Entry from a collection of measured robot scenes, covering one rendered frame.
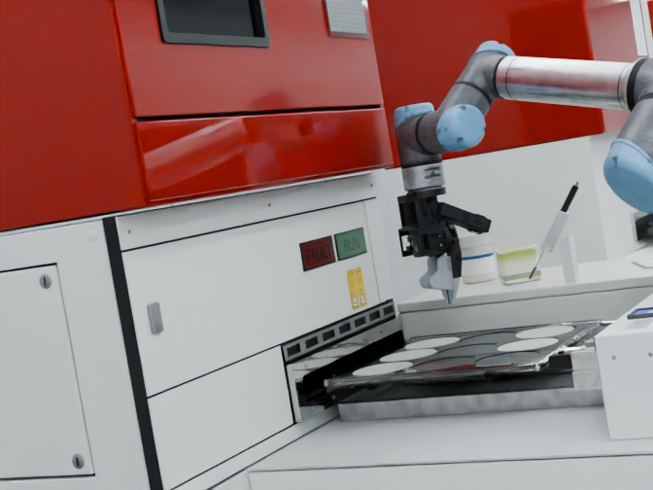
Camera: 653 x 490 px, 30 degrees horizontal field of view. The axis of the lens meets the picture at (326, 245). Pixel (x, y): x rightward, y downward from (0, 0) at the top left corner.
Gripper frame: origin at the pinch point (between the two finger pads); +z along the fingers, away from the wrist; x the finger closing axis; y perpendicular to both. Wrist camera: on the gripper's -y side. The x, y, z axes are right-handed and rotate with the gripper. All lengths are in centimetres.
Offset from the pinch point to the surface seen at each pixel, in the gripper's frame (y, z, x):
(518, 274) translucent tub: -17.0, -1.0, -3.6
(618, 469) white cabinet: 19, 18, 66
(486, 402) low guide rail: 13.9, 13.8, 28.8
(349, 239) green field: 16.3, -13.5, -5.2
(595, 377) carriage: 5.1, 10.3, 45.8
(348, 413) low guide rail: 28.8, 14.0, 9.5
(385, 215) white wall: -163, -3, -332
